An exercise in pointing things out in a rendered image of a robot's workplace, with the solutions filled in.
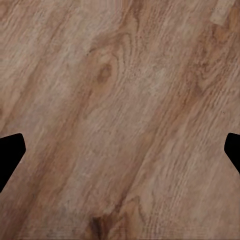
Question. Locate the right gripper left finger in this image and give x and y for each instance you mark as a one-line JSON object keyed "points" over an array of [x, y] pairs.
{"points": [[12, 150]]}

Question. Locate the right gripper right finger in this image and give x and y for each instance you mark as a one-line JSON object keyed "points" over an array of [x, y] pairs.
{"points": [[232, 149]]}

